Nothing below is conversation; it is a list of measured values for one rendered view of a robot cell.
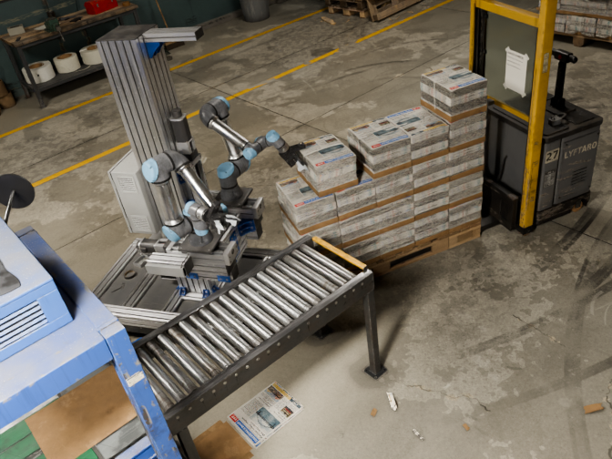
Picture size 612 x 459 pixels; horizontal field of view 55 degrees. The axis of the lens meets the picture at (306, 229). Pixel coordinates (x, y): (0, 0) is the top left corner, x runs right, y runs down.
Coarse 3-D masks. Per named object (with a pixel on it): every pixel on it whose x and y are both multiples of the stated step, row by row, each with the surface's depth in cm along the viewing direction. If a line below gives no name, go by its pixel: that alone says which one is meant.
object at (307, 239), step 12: (300, 240) 354; (312, 240) 356; (288, 252) 346; (264, 264) 340; (240, 276) 334; (252, 276) 334; (228, 288) 327; (252, 288) 338; (204, 300) 322; (216, 300) 322; (192, 312) 315; (168, 324) 310; (192, 324) 318; (144, 336) 305; (156, 336) 304; (168, 336) 310; (144, 348) 302
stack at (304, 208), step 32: (448, 160) 410; (288, 192) 395; (352, 192) 391; (384, 192) 402; (448, 192) 425; (288, 224) 414; (352, 224) 404; (384, 224) 416; (416, 224) 428; (352, 256) 420
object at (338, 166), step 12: (312, 156) 383; (324, 156) 380; (336, 156) 378; (348, 156) 376; (312, 168) 377; (324, 168) 373; (336, 168) 377; (348, 168) 381; (312, 180) 383; (324, 180) 378; (336, 180) 382; (348, 180) 385
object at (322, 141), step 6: (312, 138) 402; (318, 138) 400; (324, 138) 399; (330, 138) 399; (336, 138) 397; (306, 144) 396; (312, 144) 395; (318, 144) 394; (324, 144) 393; (330, 144) 392; (300, 150) 390; (306, 150) 389; (312, 150) 389; (300, 156) 393
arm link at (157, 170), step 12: (156, 156) 322; (168, 156) 323; (144, 168) 321; (156, 168) 317; (168, 168) 323; (156, 180) 322; (168, 180) 326; (168, 192) 330; (168, 204) 333; (168, 216) 338; (180, 216) 343; (168, 228) 341; (180, 228) 343
